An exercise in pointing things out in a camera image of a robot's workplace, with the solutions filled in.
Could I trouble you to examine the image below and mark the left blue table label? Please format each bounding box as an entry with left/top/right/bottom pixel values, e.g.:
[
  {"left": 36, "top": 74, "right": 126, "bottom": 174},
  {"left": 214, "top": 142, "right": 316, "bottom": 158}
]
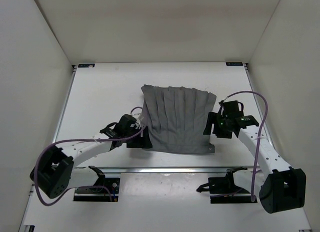
[{"left": 77, "top": 63, "right": 95, "bottom": 68}]

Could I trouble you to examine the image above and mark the blue table label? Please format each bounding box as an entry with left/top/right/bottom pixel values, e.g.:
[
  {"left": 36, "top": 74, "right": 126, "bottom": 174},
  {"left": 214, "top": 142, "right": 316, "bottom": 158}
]
[
  {"left": 225, "top": 62, "right": 243, "bottom": 66},
  {"left": 77, "top": 63, "right": 95, "bottom": 68}
]

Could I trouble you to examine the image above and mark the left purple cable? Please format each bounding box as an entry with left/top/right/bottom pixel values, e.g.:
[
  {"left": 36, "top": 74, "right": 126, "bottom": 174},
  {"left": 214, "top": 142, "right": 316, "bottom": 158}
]
[{"left": 33, "top": 106, "right": 145, "bottom": 207}]

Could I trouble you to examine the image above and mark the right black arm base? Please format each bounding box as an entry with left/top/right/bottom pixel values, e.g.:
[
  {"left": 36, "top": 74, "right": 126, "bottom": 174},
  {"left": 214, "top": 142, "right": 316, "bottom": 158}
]
[{"left": 196, "top": 167, "right": 257, "bottom": 204}]

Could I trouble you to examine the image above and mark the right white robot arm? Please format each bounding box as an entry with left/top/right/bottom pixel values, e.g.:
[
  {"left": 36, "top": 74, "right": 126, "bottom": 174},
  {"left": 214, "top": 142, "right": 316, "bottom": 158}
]
[{"left": 197, "top": 101, "right": 307, "bottom": 214}]

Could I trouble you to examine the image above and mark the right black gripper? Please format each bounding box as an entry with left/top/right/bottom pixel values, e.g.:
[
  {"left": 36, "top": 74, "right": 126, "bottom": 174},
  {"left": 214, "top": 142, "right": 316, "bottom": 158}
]
[{"left": 203, "top": 112, "right": 231, "bottom": 139}]

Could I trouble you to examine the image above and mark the grey pleated skirt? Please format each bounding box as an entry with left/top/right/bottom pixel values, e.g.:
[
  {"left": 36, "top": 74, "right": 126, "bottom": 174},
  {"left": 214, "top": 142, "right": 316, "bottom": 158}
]
[{"left": 141, "top": 85, "right": 216, "bottom": 155}]

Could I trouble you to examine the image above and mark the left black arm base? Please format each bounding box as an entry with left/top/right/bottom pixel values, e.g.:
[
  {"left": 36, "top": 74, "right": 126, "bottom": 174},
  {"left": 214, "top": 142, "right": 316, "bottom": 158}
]
[{"left": 73, "top": 166, "right": 121, "bottom": 203}]

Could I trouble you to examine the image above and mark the right blue table label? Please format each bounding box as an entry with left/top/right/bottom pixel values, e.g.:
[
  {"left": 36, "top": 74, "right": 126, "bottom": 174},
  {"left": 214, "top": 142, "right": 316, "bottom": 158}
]
[{"left": 225, "top": 62, "right": 243, "bottom": 66}]

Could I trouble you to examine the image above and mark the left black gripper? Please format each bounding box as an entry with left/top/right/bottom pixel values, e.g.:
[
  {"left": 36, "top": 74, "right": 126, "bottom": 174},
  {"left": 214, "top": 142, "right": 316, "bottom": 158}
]
[{"left": 124, "top": 124, "right": 153, "bottom": 147}]

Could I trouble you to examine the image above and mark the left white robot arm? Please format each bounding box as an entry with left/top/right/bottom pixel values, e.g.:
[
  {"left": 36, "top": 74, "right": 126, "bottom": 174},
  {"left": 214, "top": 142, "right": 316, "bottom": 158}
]
[{"left": 30, "top": 113, "right": 152, "bottom": 206}]

